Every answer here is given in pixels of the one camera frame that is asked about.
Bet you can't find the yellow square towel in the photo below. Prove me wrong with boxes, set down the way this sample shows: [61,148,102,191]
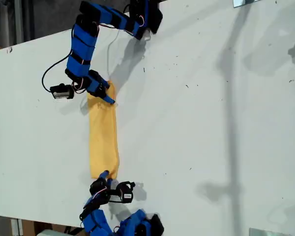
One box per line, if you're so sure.
[87,79,120,180]

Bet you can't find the brown cardboard box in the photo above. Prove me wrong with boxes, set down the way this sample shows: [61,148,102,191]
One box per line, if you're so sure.
[22,219,64,236]

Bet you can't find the white table leg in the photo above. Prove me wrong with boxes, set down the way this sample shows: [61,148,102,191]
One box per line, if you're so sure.
[10,218,24,236]

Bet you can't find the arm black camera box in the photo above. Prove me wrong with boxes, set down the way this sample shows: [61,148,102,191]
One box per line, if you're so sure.
[49,83,76,102]
[116,181,136,205]

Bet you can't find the thin white wire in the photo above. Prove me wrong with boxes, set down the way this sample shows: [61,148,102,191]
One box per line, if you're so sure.
[107,4,130,75]

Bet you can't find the black camera cable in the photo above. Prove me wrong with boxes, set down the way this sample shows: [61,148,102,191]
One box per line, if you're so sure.
[41,48,74,93]

